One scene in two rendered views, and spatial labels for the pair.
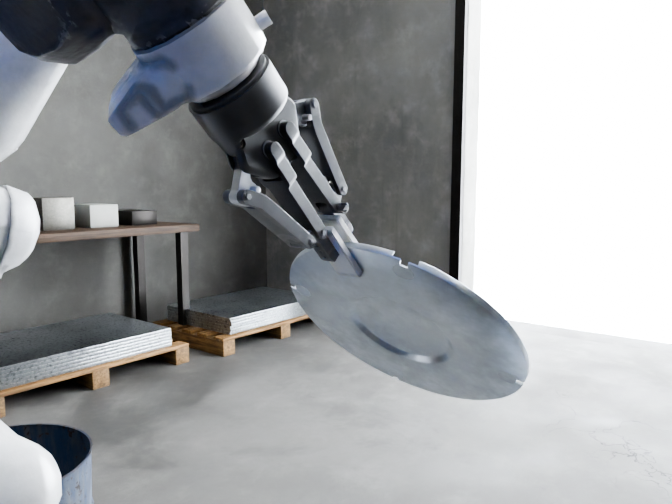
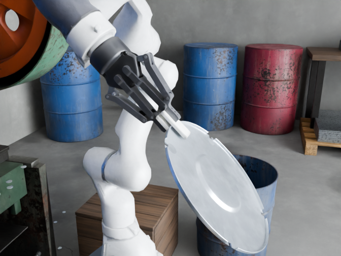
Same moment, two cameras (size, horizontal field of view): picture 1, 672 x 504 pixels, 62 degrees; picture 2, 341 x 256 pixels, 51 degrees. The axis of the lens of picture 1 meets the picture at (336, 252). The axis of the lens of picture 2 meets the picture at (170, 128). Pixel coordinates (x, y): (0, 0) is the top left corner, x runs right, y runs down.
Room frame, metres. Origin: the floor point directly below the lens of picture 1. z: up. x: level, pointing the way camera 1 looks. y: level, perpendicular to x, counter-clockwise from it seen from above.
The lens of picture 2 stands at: (0.31, -0.61, 1.28)
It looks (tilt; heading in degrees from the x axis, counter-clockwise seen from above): 19 degrees down; 67
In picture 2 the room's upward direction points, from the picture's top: straight up
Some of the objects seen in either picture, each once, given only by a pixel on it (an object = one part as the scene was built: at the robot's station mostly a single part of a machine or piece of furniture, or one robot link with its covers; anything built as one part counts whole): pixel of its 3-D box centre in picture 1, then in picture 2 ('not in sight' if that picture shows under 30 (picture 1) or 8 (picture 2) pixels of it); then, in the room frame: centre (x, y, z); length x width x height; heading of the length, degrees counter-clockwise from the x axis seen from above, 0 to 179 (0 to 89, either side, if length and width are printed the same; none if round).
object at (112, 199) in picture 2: not in sight; (109, 183); (0.53, 0.46, 0.71); 0.18 x 0.11 x 0.25; 121
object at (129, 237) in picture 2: not in sight; (129, 240); (0.57, 0.39, 0.52); 0.22 x 0.19 x 0.14; 125
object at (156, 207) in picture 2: not in sight; (131, 228); (0.73, 0.94, 0.18); 0.40 x 0.38 x 0.35; 139
